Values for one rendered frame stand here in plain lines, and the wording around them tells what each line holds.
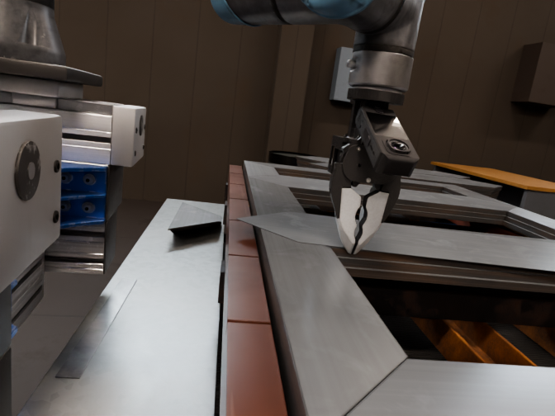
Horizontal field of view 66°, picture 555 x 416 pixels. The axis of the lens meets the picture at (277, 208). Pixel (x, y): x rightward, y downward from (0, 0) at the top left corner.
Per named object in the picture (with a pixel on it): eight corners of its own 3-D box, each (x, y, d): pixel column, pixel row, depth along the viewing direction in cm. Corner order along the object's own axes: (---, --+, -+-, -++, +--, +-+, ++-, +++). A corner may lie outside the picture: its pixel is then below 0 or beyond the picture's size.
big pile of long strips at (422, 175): (460, 186, 198) (462, 174, 197) (515, 206, 159) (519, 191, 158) (290, 167, 188) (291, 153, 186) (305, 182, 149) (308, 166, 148)
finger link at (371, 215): (363, 244, 63) (374, 182, 61) (377, 258, 57) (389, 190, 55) (343, 243, 63) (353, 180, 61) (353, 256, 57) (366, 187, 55)
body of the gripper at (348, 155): (375, 182, 63) (391, 96, 60) (397, 192, 54) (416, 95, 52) (324, 175, 62) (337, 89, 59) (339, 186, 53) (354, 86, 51)
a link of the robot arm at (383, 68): (424, 57, 51) (357, 47, 50) (416, 96, 52) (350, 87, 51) (400, 63, 58) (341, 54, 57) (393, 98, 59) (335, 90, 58)
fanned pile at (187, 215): (222, 210, 141) (223, 199, 140) (219, 249, 103) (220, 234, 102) (183, 207, 139) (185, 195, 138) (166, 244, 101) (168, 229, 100)
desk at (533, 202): (476, 234, 474) (492, 168, 458) (582, 284, 343) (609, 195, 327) (416, 229, 459) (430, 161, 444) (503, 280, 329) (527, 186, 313)
